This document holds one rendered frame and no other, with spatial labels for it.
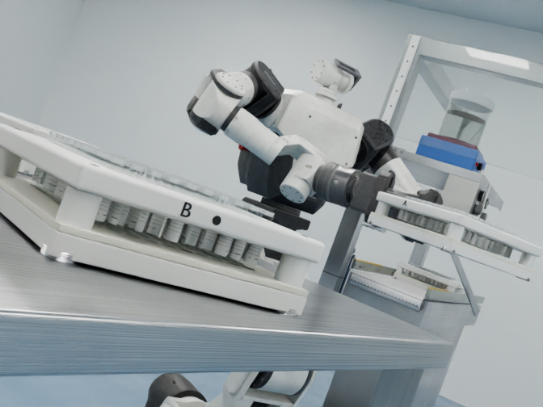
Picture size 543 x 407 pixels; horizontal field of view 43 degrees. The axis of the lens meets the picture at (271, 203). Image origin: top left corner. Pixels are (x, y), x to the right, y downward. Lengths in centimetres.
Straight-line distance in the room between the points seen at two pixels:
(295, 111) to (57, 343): 151
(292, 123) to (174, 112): 498
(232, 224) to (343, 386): 201
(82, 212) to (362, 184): 105
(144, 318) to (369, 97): 565
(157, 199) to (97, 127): 675
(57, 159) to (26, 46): 688
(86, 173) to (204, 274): 13
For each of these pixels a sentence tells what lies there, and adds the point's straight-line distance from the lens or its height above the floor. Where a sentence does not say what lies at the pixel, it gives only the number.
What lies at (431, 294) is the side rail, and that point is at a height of 86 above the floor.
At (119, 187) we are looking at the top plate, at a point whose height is 94.
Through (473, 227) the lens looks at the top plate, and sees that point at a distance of 132.
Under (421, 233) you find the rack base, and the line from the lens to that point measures 135.
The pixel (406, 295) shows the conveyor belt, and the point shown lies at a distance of 236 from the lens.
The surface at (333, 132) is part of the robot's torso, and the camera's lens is 189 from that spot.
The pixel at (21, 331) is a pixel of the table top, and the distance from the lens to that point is 37.
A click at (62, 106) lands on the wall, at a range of 763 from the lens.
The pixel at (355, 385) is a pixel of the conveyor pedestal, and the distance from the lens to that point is 254.
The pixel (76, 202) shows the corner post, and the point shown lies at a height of 92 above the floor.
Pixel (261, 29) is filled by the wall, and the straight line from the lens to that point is 662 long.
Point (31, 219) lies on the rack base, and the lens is 57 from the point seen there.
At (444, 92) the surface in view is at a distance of 235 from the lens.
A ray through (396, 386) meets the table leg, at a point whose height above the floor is 80.
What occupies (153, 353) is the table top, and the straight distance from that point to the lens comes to 44.
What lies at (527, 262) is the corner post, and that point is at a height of 103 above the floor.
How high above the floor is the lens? 97
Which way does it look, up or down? level
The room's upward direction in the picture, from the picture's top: 20 degrees clockwise
